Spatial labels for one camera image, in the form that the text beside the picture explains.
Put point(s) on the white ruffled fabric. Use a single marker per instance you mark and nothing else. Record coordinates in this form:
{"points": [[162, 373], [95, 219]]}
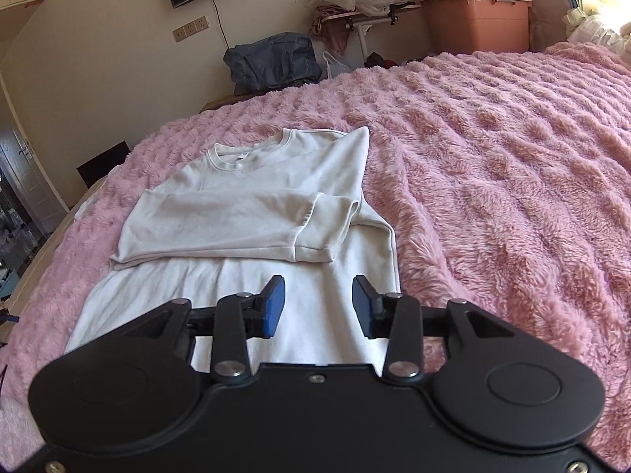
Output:
{"points": [[594, 28]]}

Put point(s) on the white plastic bag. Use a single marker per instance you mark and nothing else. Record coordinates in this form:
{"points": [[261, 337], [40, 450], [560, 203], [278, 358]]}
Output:
{"points": [[333, 66]]}

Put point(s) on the small folding side table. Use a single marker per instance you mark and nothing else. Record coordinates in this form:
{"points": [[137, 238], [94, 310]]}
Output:
{"points": [[360, 23]]}

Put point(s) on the orange plastic storage bin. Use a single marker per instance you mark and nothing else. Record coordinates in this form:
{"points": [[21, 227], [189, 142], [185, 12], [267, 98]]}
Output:
{"points": [[467, 26]]}

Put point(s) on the dark blue duffel bag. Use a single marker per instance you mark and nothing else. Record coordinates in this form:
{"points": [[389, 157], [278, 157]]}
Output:
{"points": [[274, 63]]}

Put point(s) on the pink fluffy bed blanket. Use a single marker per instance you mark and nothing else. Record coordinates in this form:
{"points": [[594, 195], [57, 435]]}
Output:
{"points": [[505, 176]]}

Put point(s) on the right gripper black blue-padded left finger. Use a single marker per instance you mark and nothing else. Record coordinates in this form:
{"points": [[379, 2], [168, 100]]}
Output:
{"points": [[239, 318]]}

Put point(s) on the white room door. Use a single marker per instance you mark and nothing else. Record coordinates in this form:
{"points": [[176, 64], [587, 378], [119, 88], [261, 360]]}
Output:
{"points": [[26, 175]]}

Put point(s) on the wall power socket strip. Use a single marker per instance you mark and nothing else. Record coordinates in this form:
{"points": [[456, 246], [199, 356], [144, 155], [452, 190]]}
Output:
{"points": [[190, 29]]}

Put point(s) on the white sweatshirt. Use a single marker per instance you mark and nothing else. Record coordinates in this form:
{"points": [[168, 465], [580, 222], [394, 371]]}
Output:
{"points": [[291, 206]]}

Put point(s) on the black box beside bed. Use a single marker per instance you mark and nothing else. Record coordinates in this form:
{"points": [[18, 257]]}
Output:
{"points": [[101, 165]]}

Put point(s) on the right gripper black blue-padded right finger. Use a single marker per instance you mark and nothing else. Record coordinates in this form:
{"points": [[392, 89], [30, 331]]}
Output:
{"points": [[397, 318]]}

